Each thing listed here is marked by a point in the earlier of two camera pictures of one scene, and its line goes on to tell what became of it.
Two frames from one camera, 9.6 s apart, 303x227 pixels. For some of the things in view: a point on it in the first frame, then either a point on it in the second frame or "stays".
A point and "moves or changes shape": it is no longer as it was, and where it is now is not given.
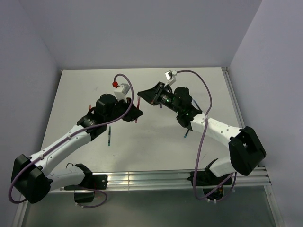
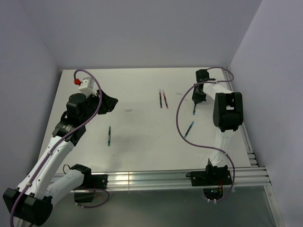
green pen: (109, 135) stays
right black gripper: (152, 96) -> (197, 99)
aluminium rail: (125, 180) stays
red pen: (138, 107) moves or changes shape
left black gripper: (133, 112) -> (108, 104)
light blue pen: (185, 135) stays
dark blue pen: (200, 109) moves or changes shape
